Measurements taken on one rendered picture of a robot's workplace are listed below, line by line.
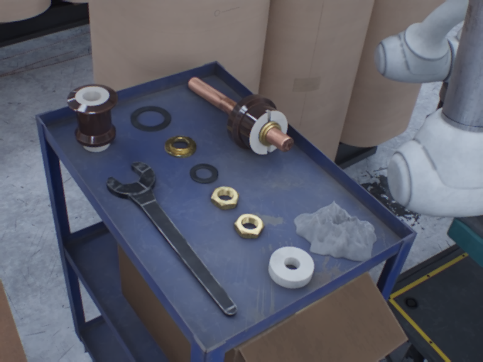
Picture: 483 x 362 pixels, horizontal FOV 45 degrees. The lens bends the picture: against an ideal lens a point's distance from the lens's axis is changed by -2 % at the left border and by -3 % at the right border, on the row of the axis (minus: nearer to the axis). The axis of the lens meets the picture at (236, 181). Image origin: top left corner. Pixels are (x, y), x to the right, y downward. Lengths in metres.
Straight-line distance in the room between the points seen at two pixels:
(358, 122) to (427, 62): 0.97
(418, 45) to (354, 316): 0.61
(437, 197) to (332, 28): 0.78
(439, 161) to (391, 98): 1.14
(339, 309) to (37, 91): 2.18
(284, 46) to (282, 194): 0.75
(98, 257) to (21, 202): 0.95
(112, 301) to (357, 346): 0.59
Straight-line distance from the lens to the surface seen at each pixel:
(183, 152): 1.16
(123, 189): 1.07
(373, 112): 2.28
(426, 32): 1.33
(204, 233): 1.01
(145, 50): 1.49
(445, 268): 1.86
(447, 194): 1.17
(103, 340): 1.78
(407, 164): 1.16
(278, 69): 1.81
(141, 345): 1.31
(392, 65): 1.36
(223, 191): 1.08
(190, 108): 1.28
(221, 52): 1.52
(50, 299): 2.04
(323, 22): 1.75
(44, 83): 3.00
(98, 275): 1.43
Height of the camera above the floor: 1.63
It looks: 42 degrees down
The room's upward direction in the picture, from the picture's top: 7 degrees clockwise
